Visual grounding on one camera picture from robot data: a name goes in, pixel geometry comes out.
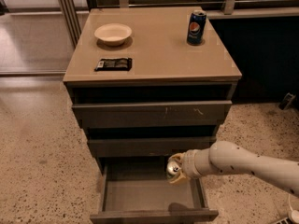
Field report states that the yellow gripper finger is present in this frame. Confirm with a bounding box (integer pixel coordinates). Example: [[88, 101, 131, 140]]
[[168, 153, 184, 163], [168, 175, 189, 185]]

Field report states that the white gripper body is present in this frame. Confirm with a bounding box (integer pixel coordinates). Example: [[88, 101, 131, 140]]
[[181, 149, 201, 179]]

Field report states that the green soda can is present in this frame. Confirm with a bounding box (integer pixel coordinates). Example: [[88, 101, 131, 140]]
[[166, 161, 181, 181]]

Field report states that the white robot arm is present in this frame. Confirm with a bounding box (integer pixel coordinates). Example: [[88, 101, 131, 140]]
[[166, 141, 299, 197]]

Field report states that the top grey drawer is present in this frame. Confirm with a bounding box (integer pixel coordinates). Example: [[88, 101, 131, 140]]
[[72, 101, 232, 128]]

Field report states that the grey drawer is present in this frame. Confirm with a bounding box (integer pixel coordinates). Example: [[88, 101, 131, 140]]
[[88, 136, 216, 157], [90, 161, 220, 224], [72, 101, 232, 128]]

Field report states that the bottom grey drawer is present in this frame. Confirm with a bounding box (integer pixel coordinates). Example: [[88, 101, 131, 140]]
[[90, 161, 220, 224]]

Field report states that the middle grey drawer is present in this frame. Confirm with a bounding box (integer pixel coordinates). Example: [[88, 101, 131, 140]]
[[88, 136, 216, 157]]

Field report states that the grey drawer cabinet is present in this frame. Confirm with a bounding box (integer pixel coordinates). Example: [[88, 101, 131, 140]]
[[63, 6, 243, 224]]

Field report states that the blue Pepsi can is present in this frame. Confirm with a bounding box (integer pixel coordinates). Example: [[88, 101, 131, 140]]
[[187, 9, 206, 46]]

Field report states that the black snack packet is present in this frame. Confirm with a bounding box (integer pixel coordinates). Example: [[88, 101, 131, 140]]
[[94, 58, 133, 71]]

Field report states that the small dark floor object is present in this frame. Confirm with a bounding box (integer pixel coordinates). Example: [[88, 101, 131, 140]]
[[278, 92, 296, 110]]

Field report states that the white bowl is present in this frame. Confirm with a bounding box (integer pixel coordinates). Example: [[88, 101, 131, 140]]
[[94, 23, 132, 46]]

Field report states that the white cable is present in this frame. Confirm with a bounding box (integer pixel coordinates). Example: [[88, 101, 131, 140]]
[[287, 193, 299, 224]]

